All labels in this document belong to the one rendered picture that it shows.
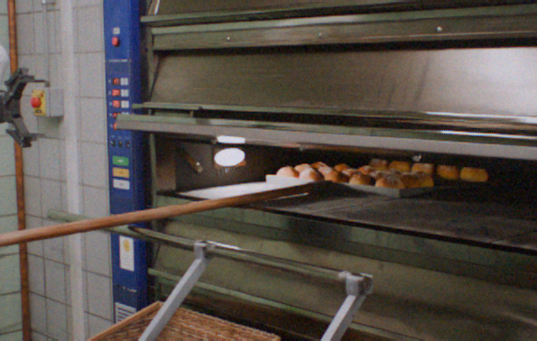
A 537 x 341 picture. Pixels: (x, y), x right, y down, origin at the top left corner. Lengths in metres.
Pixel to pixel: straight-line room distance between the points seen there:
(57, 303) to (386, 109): 1.79
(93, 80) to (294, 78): 0.97
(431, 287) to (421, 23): 0.61
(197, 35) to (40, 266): 1.30
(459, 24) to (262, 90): 0.65
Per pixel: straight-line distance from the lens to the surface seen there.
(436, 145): 1.93
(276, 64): 2.49
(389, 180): 2.83
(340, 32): 2.30
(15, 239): 2.21
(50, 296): 3.60
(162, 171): 2.93
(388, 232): 2.23
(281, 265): 1.95
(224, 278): 2.68
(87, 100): 3.23
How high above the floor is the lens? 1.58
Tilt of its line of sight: 7 degrees down
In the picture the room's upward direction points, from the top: 1 degrees counter-clockwise
